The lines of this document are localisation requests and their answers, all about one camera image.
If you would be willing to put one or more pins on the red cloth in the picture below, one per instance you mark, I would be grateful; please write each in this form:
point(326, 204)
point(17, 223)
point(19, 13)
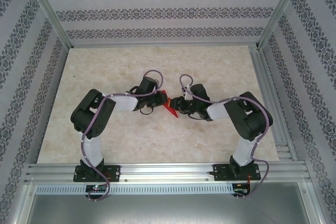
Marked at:
point(172, 113)

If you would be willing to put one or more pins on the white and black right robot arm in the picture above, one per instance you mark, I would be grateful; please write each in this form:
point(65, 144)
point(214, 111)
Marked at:
point(218, 111)

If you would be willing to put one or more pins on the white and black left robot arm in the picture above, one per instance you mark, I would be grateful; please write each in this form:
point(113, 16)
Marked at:
point(123, 103)

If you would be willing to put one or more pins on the grey sheet metal panel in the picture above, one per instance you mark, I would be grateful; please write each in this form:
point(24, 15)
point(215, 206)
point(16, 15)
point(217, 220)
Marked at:
point(168, 211)

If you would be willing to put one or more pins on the long grooved aluminium profile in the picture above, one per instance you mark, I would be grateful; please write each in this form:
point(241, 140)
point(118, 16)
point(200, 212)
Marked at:
point(270, 77)

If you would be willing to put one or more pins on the thin aluminium frame rail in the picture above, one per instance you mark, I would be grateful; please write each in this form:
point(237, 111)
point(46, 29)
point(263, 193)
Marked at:
point(162, 46)

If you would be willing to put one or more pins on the wide grooved aluminium rail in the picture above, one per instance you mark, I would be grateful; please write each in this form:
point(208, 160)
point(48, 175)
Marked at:
point(168, 171)

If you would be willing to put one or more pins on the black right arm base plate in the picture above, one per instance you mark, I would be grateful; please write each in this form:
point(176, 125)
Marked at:
point(219, 172)

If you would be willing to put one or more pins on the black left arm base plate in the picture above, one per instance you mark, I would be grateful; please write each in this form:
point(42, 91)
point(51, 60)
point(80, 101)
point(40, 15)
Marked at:
point(114, 172)

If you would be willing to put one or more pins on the aluminium frame post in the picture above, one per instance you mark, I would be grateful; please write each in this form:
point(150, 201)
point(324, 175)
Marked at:
point(282, 9)
point(47, 11)

